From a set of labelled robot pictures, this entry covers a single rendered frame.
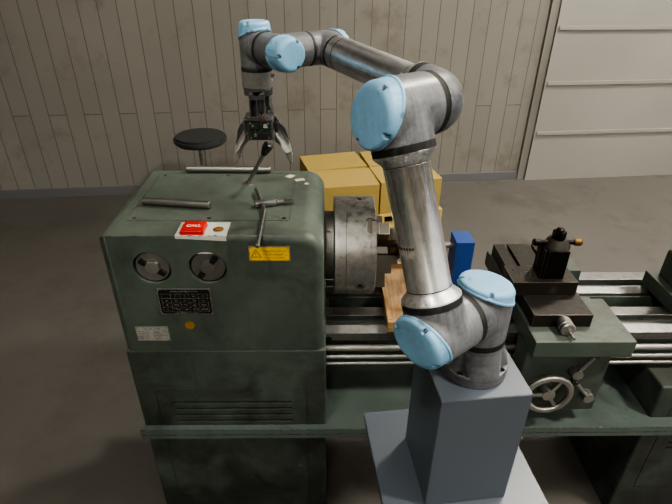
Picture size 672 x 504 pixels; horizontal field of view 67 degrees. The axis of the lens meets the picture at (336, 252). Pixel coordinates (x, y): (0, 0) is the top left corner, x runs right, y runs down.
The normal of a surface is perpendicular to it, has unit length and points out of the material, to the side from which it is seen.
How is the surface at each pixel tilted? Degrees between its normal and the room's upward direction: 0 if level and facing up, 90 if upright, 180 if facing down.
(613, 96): 90
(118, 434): 0
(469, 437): 90
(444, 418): 90
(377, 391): 0
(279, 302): 90
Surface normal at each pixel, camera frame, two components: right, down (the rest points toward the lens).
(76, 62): 0.11, 0.51
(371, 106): -0.81, 0.18
